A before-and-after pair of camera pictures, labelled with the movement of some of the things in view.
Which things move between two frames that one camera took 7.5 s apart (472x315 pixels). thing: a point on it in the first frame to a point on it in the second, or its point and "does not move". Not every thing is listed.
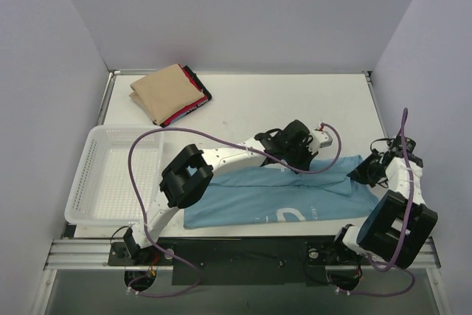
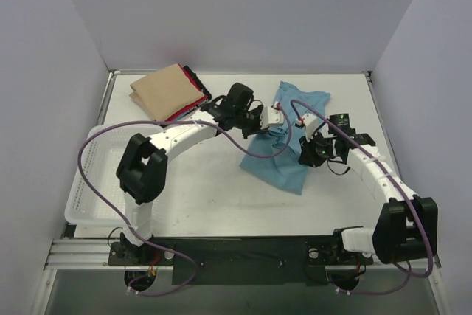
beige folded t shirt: (164, 93) does not move
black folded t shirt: (208, 96) does not move
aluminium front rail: (82, 254) does not move
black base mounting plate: (241, 260) does not move
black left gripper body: (302, 156) to (253, 123)
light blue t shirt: (274, 194) to (273, 155)
